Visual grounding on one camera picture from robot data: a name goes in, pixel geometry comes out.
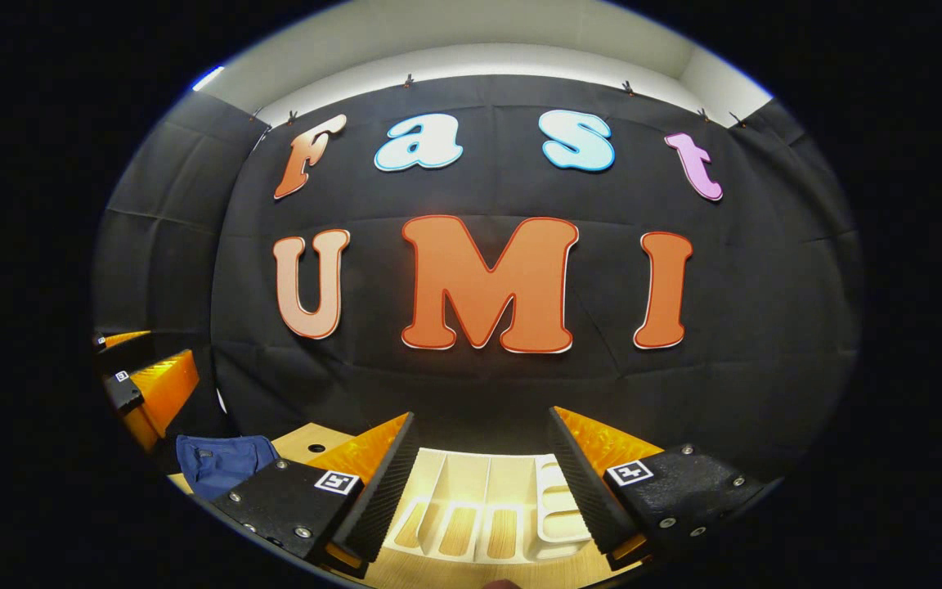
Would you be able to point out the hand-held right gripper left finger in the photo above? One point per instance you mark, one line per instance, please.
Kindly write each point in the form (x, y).
(381, 491)

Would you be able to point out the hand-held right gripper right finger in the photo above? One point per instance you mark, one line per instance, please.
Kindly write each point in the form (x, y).
(589, 491)

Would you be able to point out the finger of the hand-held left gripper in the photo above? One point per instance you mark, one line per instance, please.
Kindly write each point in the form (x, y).
(123, 394)
(123, 337)

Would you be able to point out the white plastic bookshelf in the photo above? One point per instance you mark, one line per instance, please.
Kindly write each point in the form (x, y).
(471, 474)

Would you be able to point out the blue schoolbag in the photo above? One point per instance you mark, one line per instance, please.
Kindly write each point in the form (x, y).
(217, 466)

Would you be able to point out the ceiling light strip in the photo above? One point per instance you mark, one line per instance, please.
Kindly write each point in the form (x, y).
(208, 78)

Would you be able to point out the row of black cloth clips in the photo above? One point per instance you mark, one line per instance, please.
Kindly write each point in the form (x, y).
(408, 80)

